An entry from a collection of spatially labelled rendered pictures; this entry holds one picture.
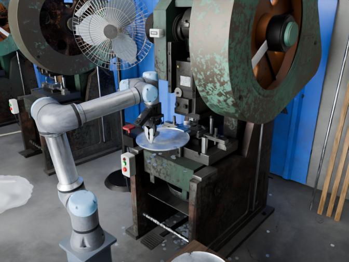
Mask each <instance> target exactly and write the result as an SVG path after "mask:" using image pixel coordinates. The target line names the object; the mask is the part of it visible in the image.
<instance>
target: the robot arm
mask: <svg viewBox="0 0 349 262"><path fill-rule="evenodd" d="M119 88H120V91H118V92H116V93H113V94H109V95H106V96H103V97H100V98H97V99H93V100H90V101H87V102H83V103H80V104H74V103H72V104H67V105H61V104H60V103H59V102H58V101H57V100H55V99H53V98H49V97H43V98H39V99H37V100H36V101H35V102H34V103H33V105H32V107H31V115H32V117H33V119H34V120H35V122H36V125H37V128H38V131H39V134H40V135H42V136H44V137H45V139H46V143H47V146H48V149H49V152H50V155H51V158H52V161H53V165H54V167H55V170H56V173H57V176H58V179H59V183H58V185H57V188H58V195H59V199H60V200H61V202H62V203H63V205H64V206H65V208H66V210H67V211H68V213H69V214H70V217H71V222H72V228H73V230H72V235H71V238H70V243H71V248H72V249H73V250H74V251H76V252H80V253H88V252H92V251H94V250H96V249H98V248H99V247H100V246H101V245H102V244H103V243H104V240H105V235H104V231H103V229H102V228H101V226H100V224H99V215H98V201H97V198H96V196H95V194H94V193H92V192H91V191H87V190H86V188H85V185H84V181H83V178H82V177H81V176H78V173H77V170H76V166H75V163H74V160H73V156H72V152H71V149H70V145H69V142H68V138H67V136H66V132H67V131H69V130H73V129H76V128H78V127H81V126H82V125H83V124H84V123H85V122H88V121H91V120H94V119H97V118H99V117H102V116H105V115H108V114H110V113H113V112H116V111H119V110H122V109H125V108H128V107H131V106H134V105H136V104H139V103H142V102H144V106H145V107H146V108H145V109H144V110H143V111H142V113H141V114H140V115H139V116H138V117H137V119H136V120H135V121H134V125H135V126H136V127H139V128H141V127H143V129H144V133H145V135H146V137H147V139H148V141H149V142H150V143H152V142H153V141H154V138H155V137H157V136H158V135H159V131H157V126H158V125H162V124H164V114H162V103H161V102H159V79H158V73H157V72H153V71H147V72H144V73H143V77H139V78H131V79H126V80H122V81H121V82H120V84H119ZM161 117H163V122H162V118H161Z"/></svg>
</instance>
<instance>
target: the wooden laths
mask: <svg viewBox="0 0 349 262"><path fill-rule="evenodd" d="M348 50H349V35H348V40H347V45H346V49H345V53H344V58H343V62H342V66H341V71H340V76H339V80H338V85H337V89H336V93H335V97H334V101H333V106H332V110H331V115H330V119H329V124H328V128H327V133H326V137H325V142H324V146H323V151H322V154H321V158H320V163H319V167H318V172H317V176H316V181H315V185H314V190H313V194H312V199H311V203H310V207H309V210H310V211H311V210H312V207H313V203H314V198H315V194H316V189H317V185H318V181H319V176H320V172H321V167H322V164H323V160H324V155H325V151H326V146H327V142H328V138H329V133H330V129H331V124H332V120H333V115H334V111H335V107H336V104H337V99H338V94H339V90H340V86H341V81H342V77H343V72H344V68H345V64H346V59H347V55H348ZM348 105H349V81H348V85H347V89H346V93H345V98H344V102H343V107H342V111H341V115H340V119H339V123H338V128H337V132H336V135H335V140H334V144H333V148H332V153H331V157H330V161H329V165H328V170H327V174H326V179H325V183H324V187H323V191H322V194H321V199H320V203H319V207H318V212H317V213H318V214H321V215H322V214H323V209H324V205H325V201H326V197H327V192H328V188H329V184H330V180H331V175H332V171H333V167H334V163H335V159H336V156H337V151H338V147H339V143H340V139H341V135H342V130H343V126H344V122H345V118H346V114H347V110H348ZM348 148H349V124H348V129H347V133H346V137H345V141H344V145H343V149H342V153H341V157H340V161H339V166H338V170H337V174H336V177H335V181H334V185H333V189H332V194H331V198H330V202H329V206H328V210H327V214H326V216H328V217H331V215H332V211H333V207H334V203H335V199H336V196H337V192H338V188H339V184H340V180H341V176H342V172H343V168H344V164H345V160H346V156H347V152H348ZM348 186H349V163H348V167H347V171H346V175H345V179H344V183H343V187H342V191H341V195H340V199H339V203H338V207H337V211H336V214H335V218H334V220H336V221H340V217H341V213H342V209H343V205H344V201H345V197H346V194H347V190H348Z"/></svg>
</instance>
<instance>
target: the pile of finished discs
mask: <svg viewBox="0 0 349 262"><path fill-rule="evenodd" d="M172 262H225V261H224V260H223V259H221V258H220V257H218V256H216V255H214V254H211V253H207V252H200V251H195V252H193V253H191V254H189V253H184V254H182V255H179V256H178V257H176V258H175V259H174V260H172Z"/></svg>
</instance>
